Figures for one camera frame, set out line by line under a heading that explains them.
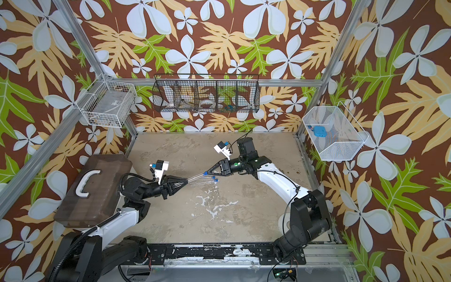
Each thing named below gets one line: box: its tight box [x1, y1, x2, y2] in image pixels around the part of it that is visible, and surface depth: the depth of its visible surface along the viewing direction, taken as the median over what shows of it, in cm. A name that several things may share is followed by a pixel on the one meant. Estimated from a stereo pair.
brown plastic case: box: [54, 154, 133, 228], surface depth 75 cm
